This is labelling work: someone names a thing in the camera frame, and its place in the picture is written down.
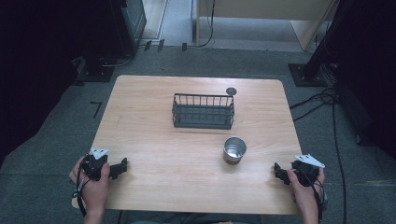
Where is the bundle of black floor cables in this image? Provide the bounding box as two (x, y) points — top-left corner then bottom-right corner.
(289, 88), (340, 122)

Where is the metal cup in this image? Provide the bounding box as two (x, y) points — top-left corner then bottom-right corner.
(222, 136), (248, 166)

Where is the black stand with base plate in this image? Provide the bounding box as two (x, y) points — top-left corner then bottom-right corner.
(288, 0), (347, 88)
(77, 46), (116, 84)

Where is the light wooden desk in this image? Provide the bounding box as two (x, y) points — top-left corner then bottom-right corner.
(195, 0), (341, 51)

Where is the black curtain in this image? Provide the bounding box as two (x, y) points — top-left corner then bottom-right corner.
(323, 0), (396, 160)
(0, 0), (122, 167)

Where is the person's left hand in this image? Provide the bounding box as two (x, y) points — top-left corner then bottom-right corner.
(68, 155), (111, 213)

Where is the person's right hand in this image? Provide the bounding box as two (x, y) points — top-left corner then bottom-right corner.
(286, 169), (327, 203)

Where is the black cabinet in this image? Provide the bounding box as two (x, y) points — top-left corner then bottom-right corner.
(106, 0), (148, 58)

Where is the left hand-held gripper cable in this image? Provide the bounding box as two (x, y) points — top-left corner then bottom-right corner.
(74, 157), (92, 217)

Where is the black wire basket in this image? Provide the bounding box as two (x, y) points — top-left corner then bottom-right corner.
(171, 92), (235, 131)

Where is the black angled tape mark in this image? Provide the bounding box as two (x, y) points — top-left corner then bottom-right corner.
(90, 101), (103, 119)

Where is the black hanging cable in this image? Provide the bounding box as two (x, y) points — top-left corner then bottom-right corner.
(198, 0), (217, 49)

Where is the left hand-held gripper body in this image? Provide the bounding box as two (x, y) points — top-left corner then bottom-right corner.
(81, 147), (110, 182)

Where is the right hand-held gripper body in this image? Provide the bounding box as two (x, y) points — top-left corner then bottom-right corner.
(290, 153), (326, 188)

